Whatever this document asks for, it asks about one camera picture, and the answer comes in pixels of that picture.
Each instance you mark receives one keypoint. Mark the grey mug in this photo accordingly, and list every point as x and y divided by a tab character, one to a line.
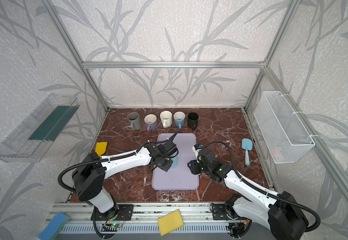
135	121

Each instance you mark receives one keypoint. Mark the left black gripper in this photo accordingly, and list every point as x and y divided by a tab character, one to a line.
164	163

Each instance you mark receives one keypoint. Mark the green circuit board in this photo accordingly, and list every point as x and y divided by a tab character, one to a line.
111	227

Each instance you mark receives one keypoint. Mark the light blue mug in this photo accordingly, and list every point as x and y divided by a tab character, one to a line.
175	161

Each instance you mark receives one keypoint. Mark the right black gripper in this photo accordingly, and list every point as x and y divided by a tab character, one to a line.
194	167

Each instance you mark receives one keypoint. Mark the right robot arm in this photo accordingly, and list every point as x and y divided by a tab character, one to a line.
280	213

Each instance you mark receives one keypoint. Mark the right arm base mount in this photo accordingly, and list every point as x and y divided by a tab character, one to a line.
219	213

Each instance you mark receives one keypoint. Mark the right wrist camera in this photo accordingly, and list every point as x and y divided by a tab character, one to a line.
196	149

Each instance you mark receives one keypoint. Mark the lavender plastic tray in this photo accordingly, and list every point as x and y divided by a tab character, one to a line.
179	178

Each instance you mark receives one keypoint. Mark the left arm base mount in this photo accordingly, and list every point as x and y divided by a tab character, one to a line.
121	212

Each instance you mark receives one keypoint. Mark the clear plastic shelf bin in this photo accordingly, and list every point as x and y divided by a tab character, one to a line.
31	140

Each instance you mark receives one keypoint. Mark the blue dotted square mug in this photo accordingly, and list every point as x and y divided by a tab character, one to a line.
180	118

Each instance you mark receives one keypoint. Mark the white wire basket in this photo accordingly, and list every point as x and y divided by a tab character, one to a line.
285	135

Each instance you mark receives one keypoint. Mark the blue sponge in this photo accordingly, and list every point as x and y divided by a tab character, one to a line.
54	227

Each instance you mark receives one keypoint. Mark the yellow sponge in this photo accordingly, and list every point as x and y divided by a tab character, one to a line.
170	222

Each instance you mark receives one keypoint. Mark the lavender mug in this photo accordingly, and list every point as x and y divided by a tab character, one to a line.
151	122

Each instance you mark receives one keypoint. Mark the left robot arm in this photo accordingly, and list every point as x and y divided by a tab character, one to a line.
86	178

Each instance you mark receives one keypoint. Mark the white faceted mug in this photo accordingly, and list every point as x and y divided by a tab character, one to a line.
166	119

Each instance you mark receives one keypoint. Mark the black mug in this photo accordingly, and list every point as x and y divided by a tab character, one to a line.
193	120

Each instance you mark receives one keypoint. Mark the yellow spatula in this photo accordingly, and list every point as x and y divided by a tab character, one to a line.
101	148

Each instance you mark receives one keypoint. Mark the light blue spatula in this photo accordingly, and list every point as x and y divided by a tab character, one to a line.
247	145

